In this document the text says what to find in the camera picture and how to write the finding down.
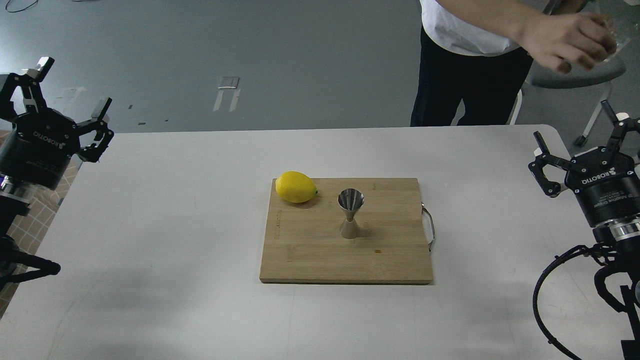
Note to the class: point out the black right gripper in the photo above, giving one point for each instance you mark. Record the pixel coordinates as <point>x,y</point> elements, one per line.
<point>607,187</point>

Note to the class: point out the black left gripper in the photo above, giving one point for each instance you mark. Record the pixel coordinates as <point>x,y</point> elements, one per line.
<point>38,150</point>

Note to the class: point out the steel double jigger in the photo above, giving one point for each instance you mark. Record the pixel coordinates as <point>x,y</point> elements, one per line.
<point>350,201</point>

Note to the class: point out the yellow lemon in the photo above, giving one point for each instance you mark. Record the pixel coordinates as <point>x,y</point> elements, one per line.
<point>295,187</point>

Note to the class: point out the clear glass cup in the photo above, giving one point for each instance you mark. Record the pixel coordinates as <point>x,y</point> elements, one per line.
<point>622,29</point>

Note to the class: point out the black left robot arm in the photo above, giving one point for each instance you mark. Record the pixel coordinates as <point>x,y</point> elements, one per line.
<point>16,265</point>

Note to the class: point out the person's left forearm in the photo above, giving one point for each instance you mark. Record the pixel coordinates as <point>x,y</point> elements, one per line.
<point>511,19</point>

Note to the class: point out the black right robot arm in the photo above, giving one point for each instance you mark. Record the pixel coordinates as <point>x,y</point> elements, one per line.
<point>616,250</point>

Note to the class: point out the person's left hand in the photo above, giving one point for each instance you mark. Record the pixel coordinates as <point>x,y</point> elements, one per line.
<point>566,41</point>

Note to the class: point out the grey office chair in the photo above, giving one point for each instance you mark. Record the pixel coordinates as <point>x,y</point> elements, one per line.
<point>604,73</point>

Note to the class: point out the person in white shirt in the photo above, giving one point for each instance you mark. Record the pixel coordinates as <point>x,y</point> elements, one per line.
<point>463,64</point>

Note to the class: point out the bamboo cutting board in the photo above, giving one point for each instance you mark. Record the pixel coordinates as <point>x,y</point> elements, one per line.
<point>303,245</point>

